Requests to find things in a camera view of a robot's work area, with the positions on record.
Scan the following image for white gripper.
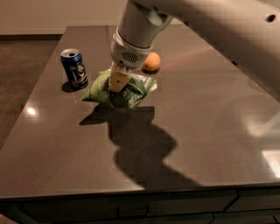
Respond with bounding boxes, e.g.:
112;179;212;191
108;28;152;93

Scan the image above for green jalapeno chip bag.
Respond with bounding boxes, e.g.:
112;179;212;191
80;70;158;109

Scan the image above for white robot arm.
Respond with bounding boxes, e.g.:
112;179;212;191
111;0;280;99

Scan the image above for blue pepsi can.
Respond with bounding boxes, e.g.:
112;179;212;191
60;48;88;89

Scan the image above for orange fruit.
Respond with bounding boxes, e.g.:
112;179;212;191
143;52;161;72

